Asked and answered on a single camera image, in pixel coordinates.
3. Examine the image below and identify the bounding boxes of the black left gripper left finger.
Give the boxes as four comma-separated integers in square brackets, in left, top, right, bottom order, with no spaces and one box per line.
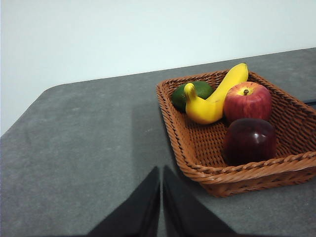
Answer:
[87,166,160,237]

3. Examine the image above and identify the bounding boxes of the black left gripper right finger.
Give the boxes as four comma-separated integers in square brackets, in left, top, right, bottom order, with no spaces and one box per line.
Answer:
[162,165,235,237]

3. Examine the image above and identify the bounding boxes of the brown wicker basket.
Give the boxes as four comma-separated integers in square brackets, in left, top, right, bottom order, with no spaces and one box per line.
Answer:
[156,69,316,198]

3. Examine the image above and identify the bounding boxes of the yellow banana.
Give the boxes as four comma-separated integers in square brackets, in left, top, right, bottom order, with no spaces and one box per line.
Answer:
[185,63,249,125]

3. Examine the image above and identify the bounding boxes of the green avocado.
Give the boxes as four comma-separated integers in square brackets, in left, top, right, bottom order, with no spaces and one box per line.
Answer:
[172,80,215,112]

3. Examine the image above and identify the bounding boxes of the red apple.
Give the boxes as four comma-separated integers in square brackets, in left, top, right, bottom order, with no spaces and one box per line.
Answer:
[224,81,273,124]

